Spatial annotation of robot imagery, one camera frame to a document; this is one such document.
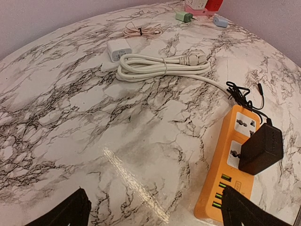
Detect white usb charger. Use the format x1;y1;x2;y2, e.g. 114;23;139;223
107;39;132;62

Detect pink triangular power strip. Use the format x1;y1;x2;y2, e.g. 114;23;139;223
184;5;216;16

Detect white power cord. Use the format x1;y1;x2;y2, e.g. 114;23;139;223
116;52;232;98

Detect pink coiled cable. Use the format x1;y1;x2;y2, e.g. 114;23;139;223
122;21;164;39

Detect red cube socket adapter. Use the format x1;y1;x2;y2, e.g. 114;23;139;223
205;0;223;12

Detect orange power strip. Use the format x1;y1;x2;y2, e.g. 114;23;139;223
194;105;260;222

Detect black adapter with cable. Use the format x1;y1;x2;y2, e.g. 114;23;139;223
226;81;284;176

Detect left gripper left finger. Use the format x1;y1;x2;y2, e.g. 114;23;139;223
28;188;91;226

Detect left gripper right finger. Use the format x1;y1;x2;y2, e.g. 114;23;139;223
221;186;289;226

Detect white travel adapter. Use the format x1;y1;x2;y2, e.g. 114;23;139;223
185;0;207;10

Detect green plug adapter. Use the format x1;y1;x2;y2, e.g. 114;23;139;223
175;11;194;23

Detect light blue plug adapter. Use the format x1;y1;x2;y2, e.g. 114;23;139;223
213;16;229;28

